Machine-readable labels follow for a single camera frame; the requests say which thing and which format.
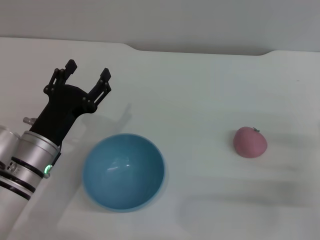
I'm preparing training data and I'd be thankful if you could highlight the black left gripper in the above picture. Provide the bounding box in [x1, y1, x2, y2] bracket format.
[29, 59, 112, 149]

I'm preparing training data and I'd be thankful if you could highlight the blue bowl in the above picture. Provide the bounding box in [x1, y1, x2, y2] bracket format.
[82, 133, 166, 214]

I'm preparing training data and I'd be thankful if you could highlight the pink peach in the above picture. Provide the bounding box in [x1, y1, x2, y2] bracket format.
[233, 126, 268, 159]

